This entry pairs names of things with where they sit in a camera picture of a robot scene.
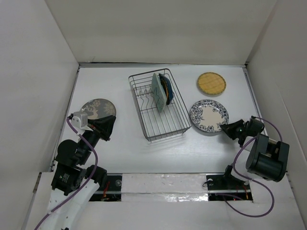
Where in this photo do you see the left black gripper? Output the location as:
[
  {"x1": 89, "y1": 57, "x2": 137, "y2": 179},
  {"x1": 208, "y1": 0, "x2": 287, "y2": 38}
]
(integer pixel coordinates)
[{"x1": 78, "y1": 114, "x2": 116, "y2": 163}]

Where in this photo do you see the grey snowflake reindeer plate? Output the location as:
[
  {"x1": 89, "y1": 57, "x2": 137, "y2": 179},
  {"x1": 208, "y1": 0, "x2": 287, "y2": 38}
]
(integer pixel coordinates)
[{"x1": 80, "y1": 98, "x2": 117, "y2": 120}]

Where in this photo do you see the blue white floral plate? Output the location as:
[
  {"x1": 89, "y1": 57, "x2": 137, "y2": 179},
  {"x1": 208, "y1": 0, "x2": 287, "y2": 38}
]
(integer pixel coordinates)
[{"x1": 189, "y1": 99, "x2": 229, "y2": 133}]

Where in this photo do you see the woven bamboo round plate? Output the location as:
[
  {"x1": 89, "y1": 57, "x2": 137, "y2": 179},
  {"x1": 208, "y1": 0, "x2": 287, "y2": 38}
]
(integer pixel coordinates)
[{"x1": 197, "y1": 72, "x2": 226, "y2": 95}]

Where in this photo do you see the pale green rectangular plate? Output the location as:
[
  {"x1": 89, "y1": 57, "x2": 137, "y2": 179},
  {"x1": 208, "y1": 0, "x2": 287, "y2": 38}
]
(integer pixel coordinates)
[{"x1": 151, "y1": 73, "x2": 167, "y2": 113}]

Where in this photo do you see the yellow patterned round plate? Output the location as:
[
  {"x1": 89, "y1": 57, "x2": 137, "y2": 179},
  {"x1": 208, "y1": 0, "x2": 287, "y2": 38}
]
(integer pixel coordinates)
[{"x1": 160, "y1": 75, "x2": 171, "y2": 105}]

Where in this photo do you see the dark blue leaf plate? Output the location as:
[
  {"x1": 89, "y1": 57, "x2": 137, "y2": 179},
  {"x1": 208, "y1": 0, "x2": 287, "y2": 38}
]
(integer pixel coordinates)
[{"x1": 158, "y1": 73, "x2": 175, "y2": 106}]

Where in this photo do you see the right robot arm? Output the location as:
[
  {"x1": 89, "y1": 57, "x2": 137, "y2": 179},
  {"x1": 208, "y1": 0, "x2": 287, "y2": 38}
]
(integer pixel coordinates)
[{"x1": 221, "y1": 116, "x2": 290, "y2": 182}]

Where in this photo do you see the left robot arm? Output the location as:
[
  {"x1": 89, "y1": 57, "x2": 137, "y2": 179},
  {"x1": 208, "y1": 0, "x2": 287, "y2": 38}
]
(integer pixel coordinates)
[{"x1": 35, "y1": 112, "x2": 116, "y2": 230}]

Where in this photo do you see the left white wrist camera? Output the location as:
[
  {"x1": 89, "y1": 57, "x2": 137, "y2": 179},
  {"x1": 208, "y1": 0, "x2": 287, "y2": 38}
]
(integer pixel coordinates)
[{"x1": 69, "y1": 111, "x2": 92, "y2": 131}]

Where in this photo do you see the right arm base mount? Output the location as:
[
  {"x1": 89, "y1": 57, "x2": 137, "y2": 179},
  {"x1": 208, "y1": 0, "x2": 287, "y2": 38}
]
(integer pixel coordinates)
[{"x1": 202, "y1": 165, "x2": 253, "y2": 201}]

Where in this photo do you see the grey wire dish rack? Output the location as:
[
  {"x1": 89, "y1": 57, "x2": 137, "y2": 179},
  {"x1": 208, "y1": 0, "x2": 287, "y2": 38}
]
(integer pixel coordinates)
[{"x1": 129, "y1": 68, "x2": 191, "y2": 142}]

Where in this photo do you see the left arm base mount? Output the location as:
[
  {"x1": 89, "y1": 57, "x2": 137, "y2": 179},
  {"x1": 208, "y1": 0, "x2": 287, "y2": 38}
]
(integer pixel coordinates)
[{"x1": 89, "y1": 174, "x2": 122, "y2": 202}]

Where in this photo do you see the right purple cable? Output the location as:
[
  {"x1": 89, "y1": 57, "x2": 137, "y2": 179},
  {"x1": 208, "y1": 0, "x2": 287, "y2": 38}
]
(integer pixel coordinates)
[{"x1": 222, "y1": 116, "x2": 283, "y2": 218}]

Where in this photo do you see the purple cable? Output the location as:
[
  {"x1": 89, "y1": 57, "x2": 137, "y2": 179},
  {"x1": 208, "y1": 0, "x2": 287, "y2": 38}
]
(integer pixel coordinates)
[
  {"x1": 222, "y1": 116, "x2": 283, "y2": 218},
  {"x1": 34, "y1": 117, "x2": 98, "y2": 230}
]

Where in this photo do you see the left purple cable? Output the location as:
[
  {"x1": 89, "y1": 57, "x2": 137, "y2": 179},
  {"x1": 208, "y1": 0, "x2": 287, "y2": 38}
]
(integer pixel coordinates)
[{"x1": 34, "y1": 117, "x2": 98, "y2": 230}]

